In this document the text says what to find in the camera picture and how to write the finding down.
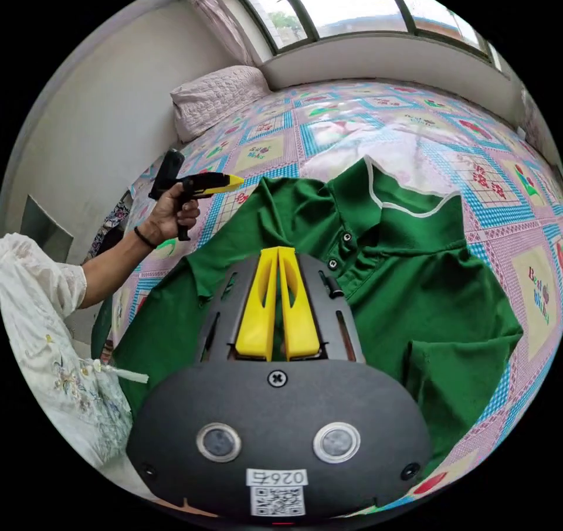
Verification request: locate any bed with printed sheet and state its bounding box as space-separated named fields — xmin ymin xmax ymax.
xmin=110 ymin=80 xmax=563 ymax=514

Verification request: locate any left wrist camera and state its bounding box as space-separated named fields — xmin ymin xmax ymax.
xmin=148 ymin=148 xmax=186 ymax=202

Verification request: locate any person's body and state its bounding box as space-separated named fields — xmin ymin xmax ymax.
xmin=0 ymin=232 xmax=150 ymax=496

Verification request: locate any person's left hand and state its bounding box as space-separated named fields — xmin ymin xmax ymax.
xmin=147 ymin=183 xmax=201 ymax=246

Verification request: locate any person's left forearm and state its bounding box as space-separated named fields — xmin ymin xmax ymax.
xmin=80 ymin=226 xmax=157 ymax=310

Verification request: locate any green t-shirt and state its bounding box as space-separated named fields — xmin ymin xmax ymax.
xmin=112 ymin=155 xmax=524 ymax=475

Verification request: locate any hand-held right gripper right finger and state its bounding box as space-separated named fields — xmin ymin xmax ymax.
xmin=278 ymin=246 xmax=320 ymax=362

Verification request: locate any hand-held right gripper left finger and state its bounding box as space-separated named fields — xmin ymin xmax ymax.
xmin=235 ymin=246 xmax=279 ymax=362

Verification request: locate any pale quilted pillow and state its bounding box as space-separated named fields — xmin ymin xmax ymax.
xmin=170 ymin=66 xmax=272 ymax=144

